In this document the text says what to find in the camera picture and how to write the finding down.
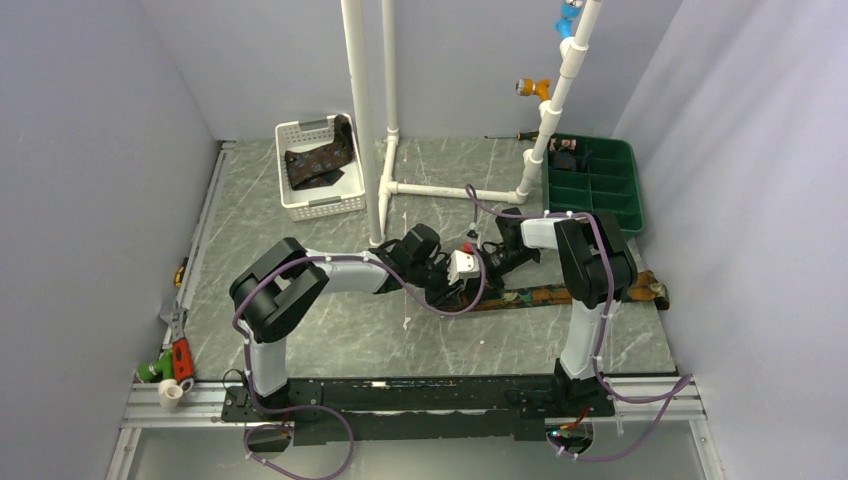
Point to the green pipe fitting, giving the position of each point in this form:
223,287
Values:
156,371

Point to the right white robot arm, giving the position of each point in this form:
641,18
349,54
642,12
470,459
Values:
597,270

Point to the white pipe coupling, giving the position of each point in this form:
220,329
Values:
169,394

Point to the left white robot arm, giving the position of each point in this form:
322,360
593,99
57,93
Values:
276,292

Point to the blue nozzle fitting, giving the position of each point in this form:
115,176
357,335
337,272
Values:
569,11

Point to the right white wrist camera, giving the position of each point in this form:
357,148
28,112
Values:
473,233

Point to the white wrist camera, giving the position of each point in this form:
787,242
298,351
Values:
473,233
464,264

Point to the dark brown patterned tie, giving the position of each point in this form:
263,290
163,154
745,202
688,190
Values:
322,166

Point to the orange nozzle fitting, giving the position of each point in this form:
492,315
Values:
527,87

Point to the black yellow screwdriver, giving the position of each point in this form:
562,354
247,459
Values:
521,136

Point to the rolled dark tie in tray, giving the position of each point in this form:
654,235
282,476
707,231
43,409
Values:
563,155

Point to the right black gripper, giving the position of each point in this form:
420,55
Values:
492,283

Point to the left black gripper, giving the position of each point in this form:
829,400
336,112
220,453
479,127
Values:
444,295

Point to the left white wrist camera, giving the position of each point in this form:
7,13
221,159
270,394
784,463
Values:
464,264

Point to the red grey pipe wrench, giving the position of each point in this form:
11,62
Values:
175,316

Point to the yellow black tape measure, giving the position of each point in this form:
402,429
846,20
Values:
179,275

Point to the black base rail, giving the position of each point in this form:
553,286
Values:
320,410

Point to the white perforated plastic basket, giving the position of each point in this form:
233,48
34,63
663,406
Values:
346,195

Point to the colourful patterned tie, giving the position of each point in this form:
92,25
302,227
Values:
647,289

